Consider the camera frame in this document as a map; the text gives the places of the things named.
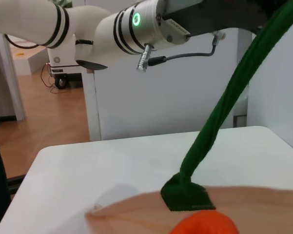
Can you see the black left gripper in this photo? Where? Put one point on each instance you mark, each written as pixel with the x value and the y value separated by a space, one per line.
pixel 221 14

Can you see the orange toy fruit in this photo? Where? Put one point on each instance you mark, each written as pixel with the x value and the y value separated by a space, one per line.
pixel 204 224

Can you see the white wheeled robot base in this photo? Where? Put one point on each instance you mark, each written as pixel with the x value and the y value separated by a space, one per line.
pixel 63 58

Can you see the white table leg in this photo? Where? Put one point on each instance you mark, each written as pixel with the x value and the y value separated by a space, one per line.
pixel 91 104

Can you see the white box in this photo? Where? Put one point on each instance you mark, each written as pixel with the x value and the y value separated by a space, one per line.
pixel 22 61

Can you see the grey partition panel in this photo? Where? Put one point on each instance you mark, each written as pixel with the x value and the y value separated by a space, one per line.
pixel 2 85

